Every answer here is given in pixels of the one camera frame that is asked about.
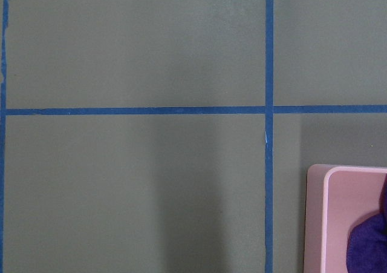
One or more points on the pink plastic bin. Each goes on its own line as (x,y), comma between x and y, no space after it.
(338,198)

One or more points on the purple cloth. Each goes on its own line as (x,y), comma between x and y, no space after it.
(366,250)

